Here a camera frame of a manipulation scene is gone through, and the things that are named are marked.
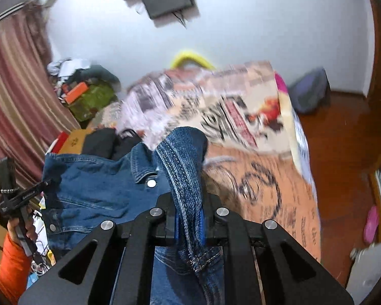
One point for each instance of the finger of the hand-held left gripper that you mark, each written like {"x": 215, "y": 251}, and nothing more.
{"x": 38, "y": 188}

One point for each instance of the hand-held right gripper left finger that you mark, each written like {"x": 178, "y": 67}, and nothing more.
{"x": 168, "y": 225}

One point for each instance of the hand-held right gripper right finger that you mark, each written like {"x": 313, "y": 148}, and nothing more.
{"x": 211, "y": 228}

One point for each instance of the blue denim jacket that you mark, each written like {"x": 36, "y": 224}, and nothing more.
{"x": 98, "y": 181}

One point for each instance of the person's left forearm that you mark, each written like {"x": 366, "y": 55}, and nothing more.
{"x": 12, "y": 270}

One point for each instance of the pile of clothes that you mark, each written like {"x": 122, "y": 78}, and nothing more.
{"x": 82, "y": 70}

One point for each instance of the person's left hand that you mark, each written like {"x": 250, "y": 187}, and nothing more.
{"x": 31, "y": 228}

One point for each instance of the red box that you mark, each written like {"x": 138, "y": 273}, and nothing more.
{"x": 58, "y": 141}

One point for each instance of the orange printed bedsheet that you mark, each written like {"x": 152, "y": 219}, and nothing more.
{"x": 273, "y": 190}

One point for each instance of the black handbag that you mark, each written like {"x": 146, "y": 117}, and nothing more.
{"x": 104, "y": 143}

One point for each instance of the striped red curtain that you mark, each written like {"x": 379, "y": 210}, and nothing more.
{"x": 22, "y": 95}

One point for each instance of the orange box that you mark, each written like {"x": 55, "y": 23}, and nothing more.
{"x": 76, "y": 92}

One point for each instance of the green patterned bag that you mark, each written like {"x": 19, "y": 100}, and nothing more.
{"x": 95, "y": 101}

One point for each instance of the printed quilt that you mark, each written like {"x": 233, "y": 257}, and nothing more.
{"x": 209, "y": 101}

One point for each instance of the pink slipper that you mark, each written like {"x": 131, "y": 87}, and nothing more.
{"x": 371, "y": 224}

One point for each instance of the magenta cloth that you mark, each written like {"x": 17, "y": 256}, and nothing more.
{"x": 281, "y": 84}

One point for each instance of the white object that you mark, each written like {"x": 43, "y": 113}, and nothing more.
{"x": 368, "y": 270}

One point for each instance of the yellow curved object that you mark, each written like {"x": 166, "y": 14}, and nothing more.
{"x": 190, "y": 57}

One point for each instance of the grey purple backpack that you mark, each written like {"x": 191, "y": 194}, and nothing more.
{"x": 311, "y": 90}

